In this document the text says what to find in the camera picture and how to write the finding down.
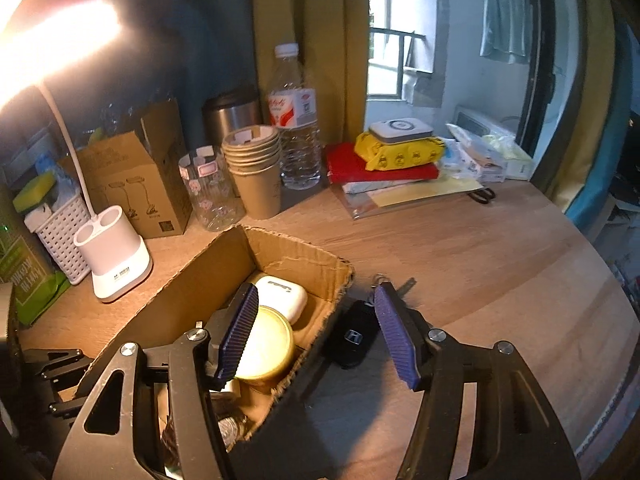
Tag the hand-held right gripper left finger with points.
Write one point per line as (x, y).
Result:
(240, 335)

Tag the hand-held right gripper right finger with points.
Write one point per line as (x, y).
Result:
(395, 330)

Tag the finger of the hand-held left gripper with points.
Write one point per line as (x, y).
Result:
(67, 397)
(52, 360)

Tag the red can with yellow lid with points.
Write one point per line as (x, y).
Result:
(270, 345)

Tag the black car key with keyring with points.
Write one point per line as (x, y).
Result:
(352, 335)

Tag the white earbuds case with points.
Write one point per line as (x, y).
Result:
(285, 295)

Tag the cardboard box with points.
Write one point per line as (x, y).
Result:
(300, 265)

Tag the silver metal object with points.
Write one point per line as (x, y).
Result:
(232, 427)

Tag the green printed packet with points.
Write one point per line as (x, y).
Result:
(30, 285)

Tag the white plastic basket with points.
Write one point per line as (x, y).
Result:
(60, 240)

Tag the white desk lamp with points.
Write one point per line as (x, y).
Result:
(115, 270)

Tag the clear plastic document folder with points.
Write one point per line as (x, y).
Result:
(400, 200)

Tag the yellow green sponge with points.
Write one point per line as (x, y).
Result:
(35, 187)

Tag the clear glass jar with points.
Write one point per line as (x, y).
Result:
(210, 200)

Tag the stack of paper cups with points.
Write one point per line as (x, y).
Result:
(257, 190)

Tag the blue plastic bag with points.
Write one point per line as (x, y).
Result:
(65, 180)

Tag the black scissors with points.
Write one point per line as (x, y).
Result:
(482, 195)

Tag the yellow wet wipes pack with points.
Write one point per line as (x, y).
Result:
(400, 157)

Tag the red flat packet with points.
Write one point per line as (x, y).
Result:
(342, 165)

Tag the brown cardboard lamp carton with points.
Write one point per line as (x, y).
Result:
(130, 185)

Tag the clear plastic water bottle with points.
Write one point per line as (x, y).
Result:
(300, 155)

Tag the white grey flat device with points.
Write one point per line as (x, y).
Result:
(400, 130)

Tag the pale yellow tissue pack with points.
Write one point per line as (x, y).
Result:
(517, 157)

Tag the stainless steel canister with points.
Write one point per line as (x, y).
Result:
(225, 115)

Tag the white vented appliance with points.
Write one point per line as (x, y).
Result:
(480, 120)

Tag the yellow curtain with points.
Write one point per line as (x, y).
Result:
(325, 35)

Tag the hanging grey garment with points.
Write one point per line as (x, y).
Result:
(507, 15)

